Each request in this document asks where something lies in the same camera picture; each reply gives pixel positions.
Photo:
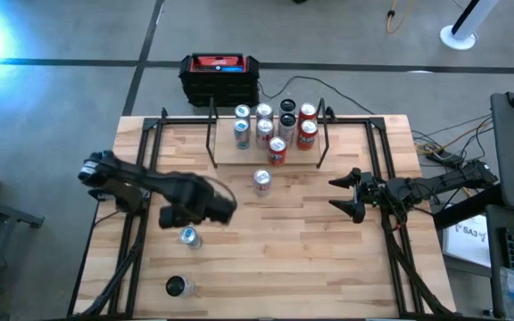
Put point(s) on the wooden shelf with black frame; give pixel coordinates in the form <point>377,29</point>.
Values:
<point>248,157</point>

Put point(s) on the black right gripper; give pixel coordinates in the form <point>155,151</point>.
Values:
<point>373,191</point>

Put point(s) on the red black portable radio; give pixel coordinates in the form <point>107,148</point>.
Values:
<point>219,84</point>

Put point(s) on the orange Fanta can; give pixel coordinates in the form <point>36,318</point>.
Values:
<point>277,151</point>

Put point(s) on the white tower fan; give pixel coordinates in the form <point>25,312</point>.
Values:
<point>458,38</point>

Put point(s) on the silver Diet Coke can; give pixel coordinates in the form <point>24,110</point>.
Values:
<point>264,110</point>
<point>242,111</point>
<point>262,183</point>
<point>264,134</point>

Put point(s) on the metal frame bracket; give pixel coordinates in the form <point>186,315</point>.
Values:
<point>164,113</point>

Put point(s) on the blue silver Red Bull can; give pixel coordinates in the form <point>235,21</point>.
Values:
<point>242,136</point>
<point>190,236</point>

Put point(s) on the black aluminium table frame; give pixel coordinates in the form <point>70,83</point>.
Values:
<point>185,120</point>

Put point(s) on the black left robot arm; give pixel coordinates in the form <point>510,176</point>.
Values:
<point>123,174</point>

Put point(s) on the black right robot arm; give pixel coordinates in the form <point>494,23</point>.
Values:
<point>444,180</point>

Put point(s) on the white printed paper sheet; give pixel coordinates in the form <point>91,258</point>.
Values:
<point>466,243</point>

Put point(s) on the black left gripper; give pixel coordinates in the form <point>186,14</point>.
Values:
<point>194,200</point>

